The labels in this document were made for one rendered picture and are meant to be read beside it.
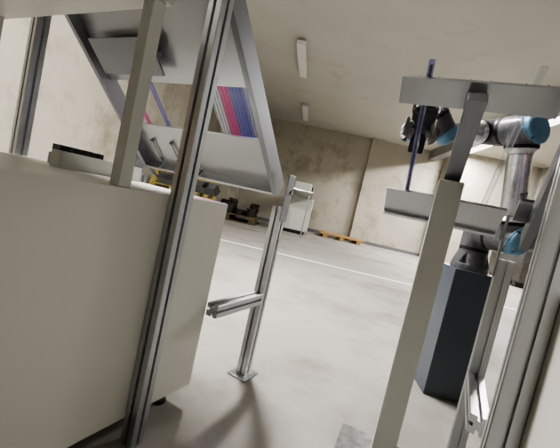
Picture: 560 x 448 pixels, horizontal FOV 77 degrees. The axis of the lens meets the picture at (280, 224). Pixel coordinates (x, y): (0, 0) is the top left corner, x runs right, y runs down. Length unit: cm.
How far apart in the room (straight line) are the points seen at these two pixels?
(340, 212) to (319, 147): 187
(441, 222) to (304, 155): 895
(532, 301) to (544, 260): 6
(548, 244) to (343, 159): 934
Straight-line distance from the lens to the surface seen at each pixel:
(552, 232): 62
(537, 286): 62
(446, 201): 100
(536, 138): 160
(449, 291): 165
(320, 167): 981
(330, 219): 977
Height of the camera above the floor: 67
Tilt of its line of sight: 4 degrees down
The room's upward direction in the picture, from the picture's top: 13 degrees clockwise
